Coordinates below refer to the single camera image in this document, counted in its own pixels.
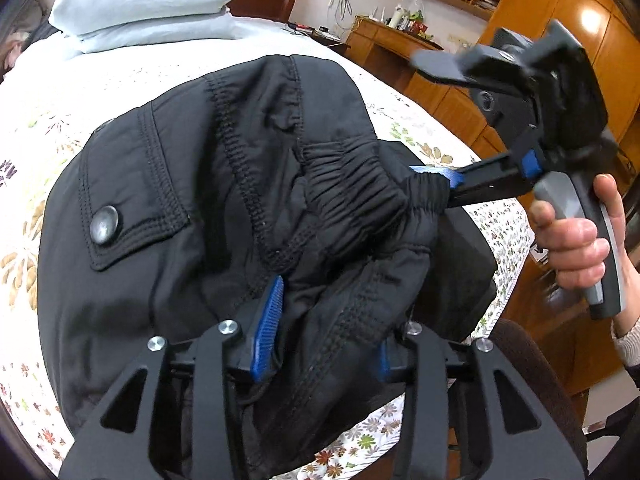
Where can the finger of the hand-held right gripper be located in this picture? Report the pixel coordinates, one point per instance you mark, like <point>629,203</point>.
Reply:
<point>480,180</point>

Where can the white router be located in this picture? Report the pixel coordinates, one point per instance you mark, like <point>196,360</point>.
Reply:
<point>379,12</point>

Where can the wooden wardrobe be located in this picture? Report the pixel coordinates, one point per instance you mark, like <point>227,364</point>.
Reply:
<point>590,15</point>

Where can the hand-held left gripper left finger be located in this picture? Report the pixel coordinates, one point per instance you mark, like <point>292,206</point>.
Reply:
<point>267,330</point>

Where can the floral quilt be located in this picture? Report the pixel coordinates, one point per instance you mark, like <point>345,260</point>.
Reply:
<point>30,200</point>

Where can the person's right hand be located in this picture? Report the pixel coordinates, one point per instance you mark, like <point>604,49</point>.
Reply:
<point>570,255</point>

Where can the wooden desk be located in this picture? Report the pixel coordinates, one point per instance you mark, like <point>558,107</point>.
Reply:
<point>400,60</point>

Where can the dark cluttered nightstand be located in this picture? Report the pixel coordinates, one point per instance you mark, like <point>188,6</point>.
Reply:
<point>320,35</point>

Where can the folded light blue duvet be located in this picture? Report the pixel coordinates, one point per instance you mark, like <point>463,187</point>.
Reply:
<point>140,5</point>

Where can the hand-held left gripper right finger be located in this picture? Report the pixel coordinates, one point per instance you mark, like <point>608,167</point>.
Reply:
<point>387,362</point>

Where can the black pants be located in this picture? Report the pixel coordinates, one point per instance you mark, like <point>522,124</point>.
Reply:
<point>175,185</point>

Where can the person's right forearm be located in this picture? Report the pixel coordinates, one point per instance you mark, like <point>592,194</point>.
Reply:
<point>627,340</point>

